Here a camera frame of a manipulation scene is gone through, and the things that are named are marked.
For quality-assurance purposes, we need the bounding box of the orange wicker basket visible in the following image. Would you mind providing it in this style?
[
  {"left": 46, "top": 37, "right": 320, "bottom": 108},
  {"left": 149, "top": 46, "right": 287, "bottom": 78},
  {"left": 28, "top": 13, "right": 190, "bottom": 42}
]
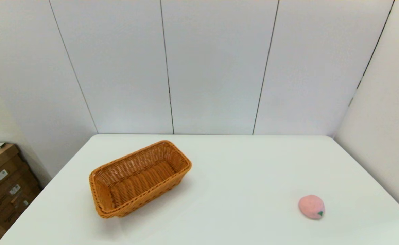
[{"left": 89, "top": 140, "right": 192, "bottom": 219}]

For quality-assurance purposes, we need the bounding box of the pink plush peach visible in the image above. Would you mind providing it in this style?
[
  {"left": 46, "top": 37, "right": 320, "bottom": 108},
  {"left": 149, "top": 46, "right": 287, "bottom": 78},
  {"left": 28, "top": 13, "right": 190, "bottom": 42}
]
[{"left": 298, "top": 195, "right": 326, "bottom": 220}]

